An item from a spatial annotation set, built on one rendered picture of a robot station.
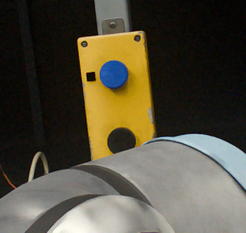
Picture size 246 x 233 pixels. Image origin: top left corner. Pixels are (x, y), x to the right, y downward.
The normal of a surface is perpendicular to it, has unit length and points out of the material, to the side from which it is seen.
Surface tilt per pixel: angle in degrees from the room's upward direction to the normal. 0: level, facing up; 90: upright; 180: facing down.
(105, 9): 90
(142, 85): 90
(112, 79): 90
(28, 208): 15
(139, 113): 90
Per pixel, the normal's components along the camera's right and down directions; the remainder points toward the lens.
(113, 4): -0.11, 0.12
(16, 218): -0.49, -0.82
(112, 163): 0.00, -0.98
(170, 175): 0.37, -0.78
